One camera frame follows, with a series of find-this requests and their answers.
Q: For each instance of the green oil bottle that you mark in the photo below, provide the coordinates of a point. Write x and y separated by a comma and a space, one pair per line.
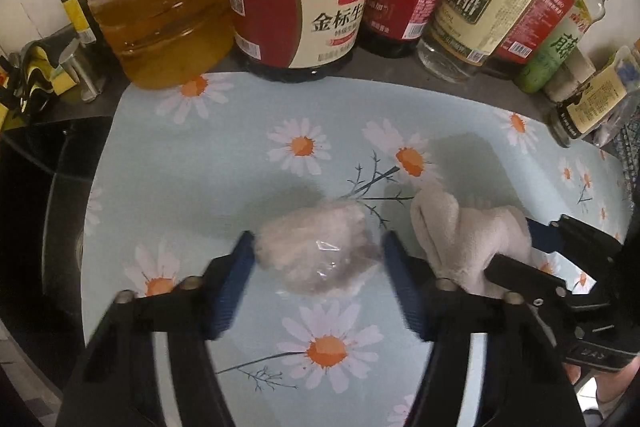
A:
560, 52

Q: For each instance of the small glass jar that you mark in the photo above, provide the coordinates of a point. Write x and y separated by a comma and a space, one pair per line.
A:
567, 79

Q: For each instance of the person's right forearm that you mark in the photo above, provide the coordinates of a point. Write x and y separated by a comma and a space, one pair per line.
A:
617, 392

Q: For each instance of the black sink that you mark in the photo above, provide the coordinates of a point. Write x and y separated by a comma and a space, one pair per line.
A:
55, 187

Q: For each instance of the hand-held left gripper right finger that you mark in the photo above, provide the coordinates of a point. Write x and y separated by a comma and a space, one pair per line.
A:
405, 287

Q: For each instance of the clear plastic bag ball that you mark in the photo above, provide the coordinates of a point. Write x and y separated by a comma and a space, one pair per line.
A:
315, 247

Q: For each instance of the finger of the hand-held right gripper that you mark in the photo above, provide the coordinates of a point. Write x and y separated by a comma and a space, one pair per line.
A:
565, 234
525, 277

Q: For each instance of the daisy print tablecloth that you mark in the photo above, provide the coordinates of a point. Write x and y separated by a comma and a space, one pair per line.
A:
225, 167

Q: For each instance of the blue patterned cloth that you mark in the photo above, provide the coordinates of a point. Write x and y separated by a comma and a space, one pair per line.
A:
631, 162

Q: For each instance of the yellow cap dark sauce bottle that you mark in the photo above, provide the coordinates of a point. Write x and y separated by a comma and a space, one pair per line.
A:
595, 102

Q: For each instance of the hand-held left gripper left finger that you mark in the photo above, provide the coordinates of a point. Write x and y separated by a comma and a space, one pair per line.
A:
230, 287

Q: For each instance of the yellow green sponge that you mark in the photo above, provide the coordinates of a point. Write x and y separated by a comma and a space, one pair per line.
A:
62, 74

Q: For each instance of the black yellow cloth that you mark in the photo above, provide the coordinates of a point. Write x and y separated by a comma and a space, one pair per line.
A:
25, 77

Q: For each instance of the white towel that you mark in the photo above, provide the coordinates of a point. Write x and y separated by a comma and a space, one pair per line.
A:
465, 232

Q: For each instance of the metal soap dispenser pump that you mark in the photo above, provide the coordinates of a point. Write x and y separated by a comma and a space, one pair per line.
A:
87, 72

